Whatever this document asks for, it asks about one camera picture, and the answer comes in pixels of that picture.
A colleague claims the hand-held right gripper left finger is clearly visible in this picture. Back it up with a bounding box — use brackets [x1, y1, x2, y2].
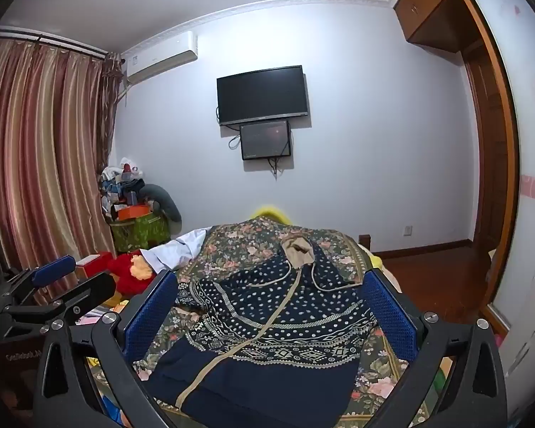
[33, 270, 192, 428]

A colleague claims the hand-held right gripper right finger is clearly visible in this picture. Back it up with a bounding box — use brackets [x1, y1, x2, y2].
[362, 269, 510, 428]

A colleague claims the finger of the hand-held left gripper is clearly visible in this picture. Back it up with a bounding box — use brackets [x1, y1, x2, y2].
[0, 255, 77, 306]
[4, 272, 117, 335]

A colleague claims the navy patterned hooded coat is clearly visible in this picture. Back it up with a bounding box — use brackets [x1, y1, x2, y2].
[136, 234, 379, 426]

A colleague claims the red white box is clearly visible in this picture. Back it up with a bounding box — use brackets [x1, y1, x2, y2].
[76, 252, 113, 278]

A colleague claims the red plush toy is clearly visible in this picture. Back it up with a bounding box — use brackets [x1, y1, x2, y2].
[107, 252, 158, 295]

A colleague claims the white cloth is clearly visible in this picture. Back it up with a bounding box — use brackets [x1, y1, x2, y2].
[140, 227, 210, 277]

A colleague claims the orange box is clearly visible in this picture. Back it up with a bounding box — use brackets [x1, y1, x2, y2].
[117, 205, 152, 221]

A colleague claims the grey pillow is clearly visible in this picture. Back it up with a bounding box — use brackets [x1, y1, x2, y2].
[138, 184, 183, 224]

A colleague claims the floral blanket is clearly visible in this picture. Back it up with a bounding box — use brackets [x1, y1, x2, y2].
[131, 216, 433, 428]

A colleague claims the striped pink curtain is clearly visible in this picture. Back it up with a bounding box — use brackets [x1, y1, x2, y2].
[0, 38, 117, 272]

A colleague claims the yellow bed sheet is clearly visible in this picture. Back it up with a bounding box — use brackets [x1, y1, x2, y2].
[249, 204, 291, 224]

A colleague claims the brown wooden door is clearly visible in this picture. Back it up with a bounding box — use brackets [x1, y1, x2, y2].
[463, 40, 519, 322]

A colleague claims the small black monitor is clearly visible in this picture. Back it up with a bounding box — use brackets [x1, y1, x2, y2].
[240, 119, 292, 160]

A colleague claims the white air conditioner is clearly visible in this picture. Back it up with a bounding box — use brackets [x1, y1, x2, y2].
[124, 31, 199, 85]

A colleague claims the wooden overhead cabinet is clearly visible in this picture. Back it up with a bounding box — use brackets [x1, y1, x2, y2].
[393, 0, 470, 46]

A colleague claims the curtain rail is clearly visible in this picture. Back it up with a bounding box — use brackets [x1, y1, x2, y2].
[0, 29, 108, 60]

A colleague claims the black wall television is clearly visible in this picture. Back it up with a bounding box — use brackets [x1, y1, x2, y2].
[216, 65, 310, 127]

